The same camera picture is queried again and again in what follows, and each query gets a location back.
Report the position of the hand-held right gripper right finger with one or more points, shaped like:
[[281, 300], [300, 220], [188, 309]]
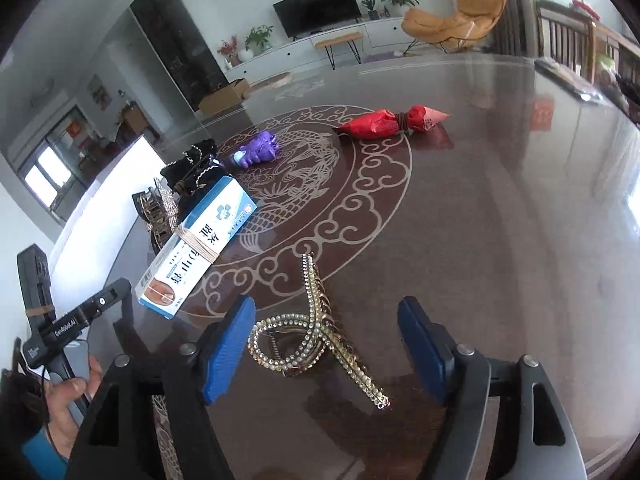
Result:
[[425, 350]]

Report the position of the green plant in glass vase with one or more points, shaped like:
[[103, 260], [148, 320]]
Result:
[[259, 37]]

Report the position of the tan rubber band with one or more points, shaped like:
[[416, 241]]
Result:
[[200, 248]]

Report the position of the orange top bench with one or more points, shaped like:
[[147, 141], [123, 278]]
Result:
[[337, 40]]

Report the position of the wooden side cabinet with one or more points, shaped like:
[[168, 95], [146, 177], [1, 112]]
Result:
[[136, 125]]

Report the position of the dark display cabinet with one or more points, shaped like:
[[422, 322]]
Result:
[[175, 45]]

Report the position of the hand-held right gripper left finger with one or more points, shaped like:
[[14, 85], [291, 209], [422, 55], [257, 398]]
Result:
[[227, 350]]

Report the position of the person's left hand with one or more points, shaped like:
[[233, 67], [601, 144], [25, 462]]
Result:
[[67, 400]]

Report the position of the window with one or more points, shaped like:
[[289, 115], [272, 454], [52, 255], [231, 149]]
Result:
[[47, 175]]

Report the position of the red door sign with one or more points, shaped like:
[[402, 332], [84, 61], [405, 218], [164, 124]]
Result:
[[74, 129]]

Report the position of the brown cardboard box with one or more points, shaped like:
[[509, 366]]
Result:
[[222, 97]]

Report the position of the dark patterned wooden desktop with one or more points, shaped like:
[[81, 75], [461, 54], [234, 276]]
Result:
[[450, 235]]

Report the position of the white storage box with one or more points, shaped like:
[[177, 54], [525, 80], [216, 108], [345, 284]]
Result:
[[115, 185]]

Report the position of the gold rhinestone hair claw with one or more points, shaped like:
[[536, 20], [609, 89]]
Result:
[[320, 345]]

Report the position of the black velvet pouch white trim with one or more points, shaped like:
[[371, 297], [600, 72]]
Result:
[[192, 160]]

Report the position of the assorted desk clutter pile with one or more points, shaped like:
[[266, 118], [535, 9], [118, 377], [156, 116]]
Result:
[[622, 90]]

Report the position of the grey curtain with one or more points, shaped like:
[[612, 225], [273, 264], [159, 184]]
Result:
[[505, 5]]

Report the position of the black television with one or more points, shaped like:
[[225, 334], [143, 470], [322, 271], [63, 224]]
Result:
[[317, 7]]

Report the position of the red foil candy pouch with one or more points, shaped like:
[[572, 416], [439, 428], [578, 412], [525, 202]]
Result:
[[372, 124]]

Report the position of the small potted plant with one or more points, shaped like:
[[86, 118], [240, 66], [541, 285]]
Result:
[[370, 9]]

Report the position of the blue white medicine box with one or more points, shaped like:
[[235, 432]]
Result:
[[210, 230]]

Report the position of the red flower bouquet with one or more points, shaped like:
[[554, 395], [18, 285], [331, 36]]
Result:
[[229, 49]]

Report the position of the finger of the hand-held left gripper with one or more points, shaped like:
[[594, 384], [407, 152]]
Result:
[[105, 300]]

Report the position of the purple plastic toy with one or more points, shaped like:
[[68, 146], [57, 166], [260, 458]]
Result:
[[257, 147]]

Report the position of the black remote control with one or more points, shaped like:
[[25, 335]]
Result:
[[565, 77]]

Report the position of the silver rhinestone hair claw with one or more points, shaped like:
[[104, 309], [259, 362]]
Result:
[[160, 220]]

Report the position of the white round vase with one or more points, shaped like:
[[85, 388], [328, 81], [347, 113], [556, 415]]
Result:
[[245, 56]]

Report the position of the round woven cushion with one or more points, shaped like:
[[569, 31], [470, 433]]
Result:
[[271, 81]]

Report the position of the wooden chair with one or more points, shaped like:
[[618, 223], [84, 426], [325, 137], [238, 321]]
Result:
[[562, 35]]

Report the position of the white television cabinet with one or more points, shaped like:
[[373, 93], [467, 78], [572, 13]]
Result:
[[285, 57]]

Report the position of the framed wall picture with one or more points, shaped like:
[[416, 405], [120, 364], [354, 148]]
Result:
[[99, 92]]

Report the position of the orange lounge chair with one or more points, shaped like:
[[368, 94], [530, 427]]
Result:
[[440, 25]]

